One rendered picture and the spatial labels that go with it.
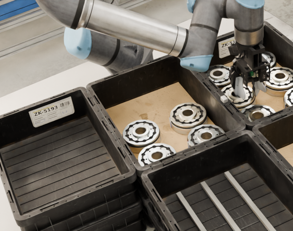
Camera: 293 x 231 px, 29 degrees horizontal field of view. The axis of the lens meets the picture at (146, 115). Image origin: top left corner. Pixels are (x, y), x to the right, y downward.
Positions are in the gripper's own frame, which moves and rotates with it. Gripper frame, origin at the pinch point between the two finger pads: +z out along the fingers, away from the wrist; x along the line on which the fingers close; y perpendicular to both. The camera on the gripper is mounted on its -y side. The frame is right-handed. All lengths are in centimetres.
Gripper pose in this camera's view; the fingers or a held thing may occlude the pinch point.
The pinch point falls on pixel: (246, 93)
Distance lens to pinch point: 166.8
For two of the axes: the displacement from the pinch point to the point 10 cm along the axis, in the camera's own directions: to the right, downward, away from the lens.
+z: 1.3, 7.5, 6.5
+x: 9.3, -3.1, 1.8
